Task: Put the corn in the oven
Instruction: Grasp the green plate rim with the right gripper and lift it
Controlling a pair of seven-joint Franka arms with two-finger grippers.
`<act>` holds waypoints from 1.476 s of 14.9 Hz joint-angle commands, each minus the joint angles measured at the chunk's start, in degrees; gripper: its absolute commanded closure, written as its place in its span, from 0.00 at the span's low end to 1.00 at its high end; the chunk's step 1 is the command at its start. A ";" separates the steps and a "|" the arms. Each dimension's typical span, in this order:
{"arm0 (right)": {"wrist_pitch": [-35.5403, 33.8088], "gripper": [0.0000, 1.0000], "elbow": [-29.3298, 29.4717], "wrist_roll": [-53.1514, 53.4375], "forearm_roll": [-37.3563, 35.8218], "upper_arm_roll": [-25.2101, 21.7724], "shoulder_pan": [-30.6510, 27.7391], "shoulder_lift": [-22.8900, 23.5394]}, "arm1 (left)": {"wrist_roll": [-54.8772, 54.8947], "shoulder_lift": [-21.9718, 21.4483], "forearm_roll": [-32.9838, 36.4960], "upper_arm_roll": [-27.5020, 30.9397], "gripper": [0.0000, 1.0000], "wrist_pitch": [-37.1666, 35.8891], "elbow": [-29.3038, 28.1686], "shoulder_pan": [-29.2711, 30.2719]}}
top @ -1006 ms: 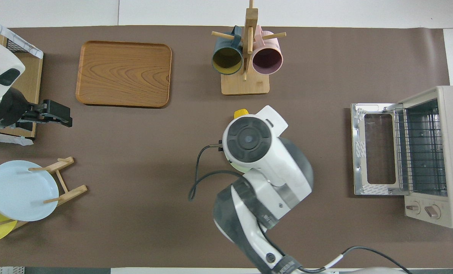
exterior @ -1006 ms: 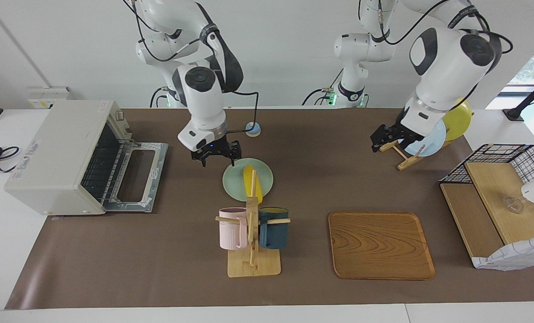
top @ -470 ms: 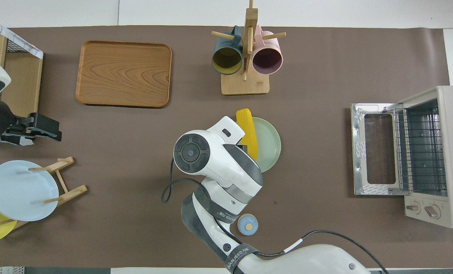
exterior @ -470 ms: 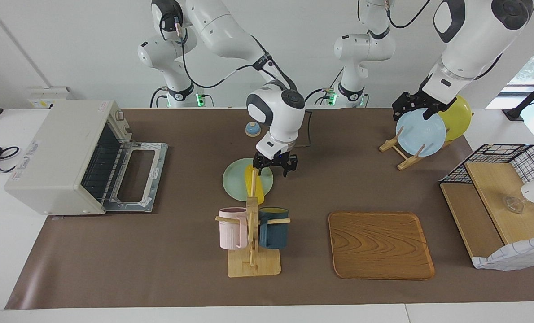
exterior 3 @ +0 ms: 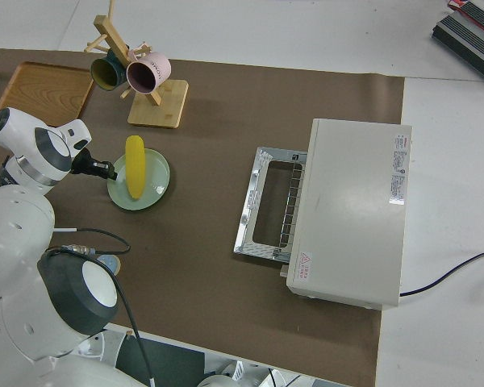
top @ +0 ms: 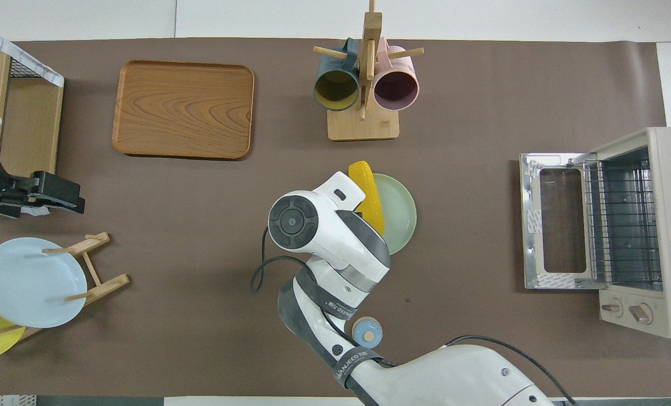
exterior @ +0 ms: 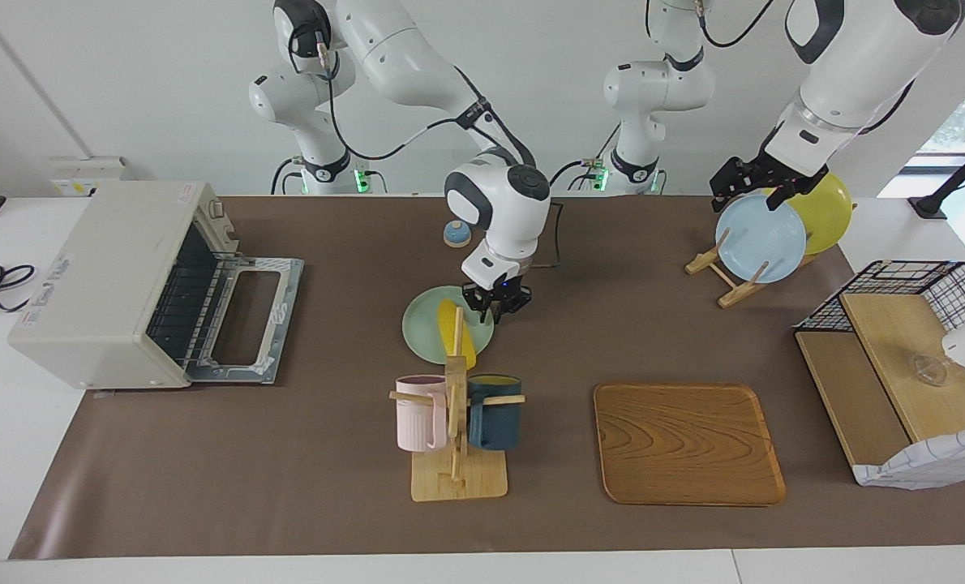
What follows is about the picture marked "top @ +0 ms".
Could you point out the white checked cloth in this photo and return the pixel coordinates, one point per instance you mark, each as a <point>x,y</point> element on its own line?
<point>31,59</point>

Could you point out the pale green plate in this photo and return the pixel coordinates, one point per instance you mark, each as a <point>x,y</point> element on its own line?
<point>400,214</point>

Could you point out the glass oven door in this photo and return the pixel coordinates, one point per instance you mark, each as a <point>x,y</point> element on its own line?
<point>561,225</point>

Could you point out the wooden plate rack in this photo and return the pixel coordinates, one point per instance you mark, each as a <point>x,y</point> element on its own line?
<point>107,285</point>

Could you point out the yellow corn cob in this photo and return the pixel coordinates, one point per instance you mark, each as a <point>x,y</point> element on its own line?
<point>369,192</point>

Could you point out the light blue plate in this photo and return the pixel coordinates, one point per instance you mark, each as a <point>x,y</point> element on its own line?
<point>31,282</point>

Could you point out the oven control knob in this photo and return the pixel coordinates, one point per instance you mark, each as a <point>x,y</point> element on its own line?
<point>641,313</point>
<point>612,308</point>

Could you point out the pink mug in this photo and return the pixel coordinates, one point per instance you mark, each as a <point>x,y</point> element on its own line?
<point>396,90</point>

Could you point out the small blue round lid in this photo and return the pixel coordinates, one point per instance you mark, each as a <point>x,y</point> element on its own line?
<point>367,332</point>

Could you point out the brown table mat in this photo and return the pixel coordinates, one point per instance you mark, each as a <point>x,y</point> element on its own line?
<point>172,254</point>

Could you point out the crumpled white sheet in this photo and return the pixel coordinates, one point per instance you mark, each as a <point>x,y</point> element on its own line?
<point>36,211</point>

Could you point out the wooden serving tray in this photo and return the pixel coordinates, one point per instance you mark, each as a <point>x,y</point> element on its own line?
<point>183,110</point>

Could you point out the metal oven rack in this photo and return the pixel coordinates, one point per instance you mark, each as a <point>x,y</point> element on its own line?
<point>623,225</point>

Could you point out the wooden two-tier shelf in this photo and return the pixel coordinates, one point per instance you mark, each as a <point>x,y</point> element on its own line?
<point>31,124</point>

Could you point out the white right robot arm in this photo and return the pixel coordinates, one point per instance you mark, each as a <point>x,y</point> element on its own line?
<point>454,378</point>

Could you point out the dark blue mug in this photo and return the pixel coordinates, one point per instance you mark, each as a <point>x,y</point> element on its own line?
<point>335,90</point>

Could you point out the wooden mug rack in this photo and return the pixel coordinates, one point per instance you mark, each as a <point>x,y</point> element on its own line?
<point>363,127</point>

